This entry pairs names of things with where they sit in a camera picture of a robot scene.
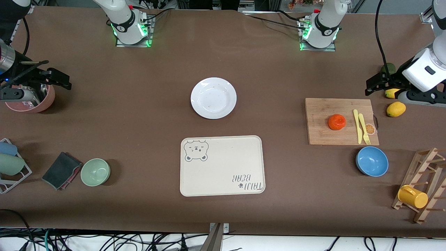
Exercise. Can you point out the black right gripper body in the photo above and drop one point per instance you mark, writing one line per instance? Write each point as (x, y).
(25, 72)

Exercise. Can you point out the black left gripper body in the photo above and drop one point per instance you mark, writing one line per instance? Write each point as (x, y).
(393, 78)

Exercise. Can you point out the orange fruit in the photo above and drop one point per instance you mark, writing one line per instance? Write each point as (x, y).
(337, 122)

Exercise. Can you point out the white round plate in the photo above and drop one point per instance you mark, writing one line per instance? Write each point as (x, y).
(213, 98)

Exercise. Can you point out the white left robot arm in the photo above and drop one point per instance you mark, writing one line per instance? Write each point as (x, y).
(324, 24)

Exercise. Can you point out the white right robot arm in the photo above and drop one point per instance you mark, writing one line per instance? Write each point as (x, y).
(122, 21)

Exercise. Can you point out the yellow lemon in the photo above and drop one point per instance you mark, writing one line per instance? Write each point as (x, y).
(396, 109)
(392, 93)

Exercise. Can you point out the green avocado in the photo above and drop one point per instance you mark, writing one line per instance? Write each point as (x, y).
(387, 67)

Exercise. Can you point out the pink bowl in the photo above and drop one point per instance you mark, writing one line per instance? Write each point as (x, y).
(47, 101)

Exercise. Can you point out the metal scoop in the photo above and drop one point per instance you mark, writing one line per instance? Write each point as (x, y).
(36, 96)

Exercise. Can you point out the clear ice pieces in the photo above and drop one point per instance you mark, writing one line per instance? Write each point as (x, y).
(28, 103)

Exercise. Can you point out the yellow plastic fork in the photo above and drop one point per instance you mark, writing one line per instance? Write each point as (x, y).
(364, 129)

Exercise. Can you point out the yellow plastic knife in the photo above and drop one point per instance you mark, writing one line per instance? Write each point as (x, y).
(359, 134)

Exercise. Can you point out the wooden cutting board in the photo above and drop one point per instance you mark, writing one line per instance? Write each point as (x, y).
(324, 132)

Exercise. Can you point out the blue bowl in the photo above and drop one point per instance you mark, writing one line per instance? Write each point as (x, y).
(372, 161)

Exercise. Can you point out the blue cup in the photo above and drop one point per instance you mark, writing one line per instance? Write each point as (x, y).
(7, 148)

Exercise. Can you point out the dark grey folded cloth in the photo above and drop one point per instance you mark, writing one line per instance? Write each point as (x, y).
(59, 170)

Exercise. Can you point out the pale green cup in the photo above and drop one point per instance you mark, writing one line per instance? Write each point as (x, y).
(10, 164)

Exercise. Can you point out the pink folded cloth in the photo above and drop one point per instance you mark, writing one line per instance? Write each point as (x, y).
(75, 174)

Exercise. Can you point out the pale green bowl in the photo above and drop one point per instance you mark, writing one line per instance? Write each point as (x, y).
(95, 172)

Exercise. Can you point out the yellow mug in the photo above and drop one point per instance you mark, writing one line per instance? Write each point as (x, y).
(413, 197)

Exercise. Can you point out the wooden mug rack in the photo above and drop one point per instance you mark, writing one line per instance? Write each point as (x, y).
(423, 209)

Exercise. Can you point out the cream tray with bear print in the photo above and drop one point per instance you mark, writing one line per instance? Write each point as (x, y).
(223, 164)

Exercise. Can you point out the aluminium frame rail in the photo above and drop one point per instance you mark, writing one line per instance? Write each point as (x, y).
(21, 24)
(427, 18)

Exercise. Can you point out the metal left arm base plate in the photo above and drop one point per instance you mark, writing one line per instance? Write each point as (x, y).
(318, 49)

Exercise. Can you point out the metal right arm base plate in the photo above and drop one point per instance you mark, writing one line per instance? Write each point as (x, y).
(134, 44)

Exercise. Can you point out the metal table edge bracket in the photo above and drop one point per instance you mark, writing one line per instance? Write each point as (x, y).
(217, 237)

